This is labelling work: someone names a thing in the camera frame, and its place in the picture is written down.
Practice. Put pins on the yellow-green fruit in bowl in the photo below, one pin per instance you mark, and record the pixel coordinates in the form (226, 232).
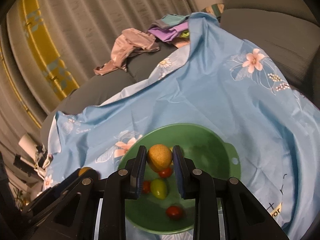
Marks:
(171, 149)

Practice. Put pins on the black white clutter pile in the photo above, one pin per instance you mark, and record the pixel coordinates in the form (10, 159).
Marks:
(42, 160)

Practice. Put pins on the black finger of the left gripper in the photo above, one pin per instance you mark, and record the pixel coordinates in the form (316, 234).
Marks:
(51, 197)

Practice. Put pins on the upper red tomato in bowl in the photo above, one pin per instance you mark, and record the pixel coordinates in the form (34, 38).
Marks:
(166, 173)

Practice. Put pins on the yellow patterned curtain panel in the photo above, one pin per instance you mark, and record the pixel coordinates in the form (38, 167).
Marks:
(44, 51)

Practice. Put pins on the pink-grey crumpled garment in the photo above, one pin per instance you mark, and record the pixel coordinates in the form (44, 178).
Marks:
(130, 43)

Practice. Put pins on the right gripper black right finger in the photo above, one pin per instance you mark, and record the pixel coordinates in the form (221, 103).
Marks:
(244, 217)

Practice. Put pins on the small yellow fruit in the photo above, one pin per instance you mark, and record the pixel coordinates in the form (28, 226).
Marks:
(83, 170)
(159, 157)

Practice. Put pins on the red tomato on cloth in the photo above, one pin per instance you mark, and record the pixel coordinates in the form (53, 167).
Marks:
(175, 212)

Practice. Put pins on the red tomato in bowl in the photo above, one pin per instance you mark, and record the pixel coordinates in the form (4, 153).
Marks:
(146, 187)
(166, 173)

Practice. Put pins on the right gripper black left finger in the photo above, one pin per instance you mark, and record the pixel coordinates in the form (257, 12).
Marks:
(95, 206)

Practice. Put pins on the grey sofa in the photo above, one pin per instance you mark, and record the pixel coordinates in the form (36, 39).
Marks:
(247, 77)

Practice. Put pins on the white cylindrical lamp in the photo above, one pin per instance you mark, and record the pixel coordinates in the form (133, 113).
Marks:
(28, 145)

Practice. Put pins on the light blue floral cloth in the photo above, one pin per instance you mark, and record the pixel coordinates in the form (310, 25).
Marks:
(283, 175)

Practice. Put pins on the grey curtain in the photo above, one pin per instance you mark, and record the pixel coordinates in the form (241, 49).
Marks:
(84, 32)

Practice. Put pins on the lower red tomato in bowl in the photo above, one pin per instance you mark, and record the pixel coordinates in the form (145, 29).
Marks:
(146, 187)

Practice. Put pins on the purple folded garment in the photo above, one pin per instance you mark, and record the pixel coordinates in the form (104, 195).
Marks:
(169, 27)

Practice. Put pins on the green oval fruit in bowl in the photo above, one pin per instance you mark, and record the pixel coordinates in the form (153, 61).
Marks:
(158, 188)

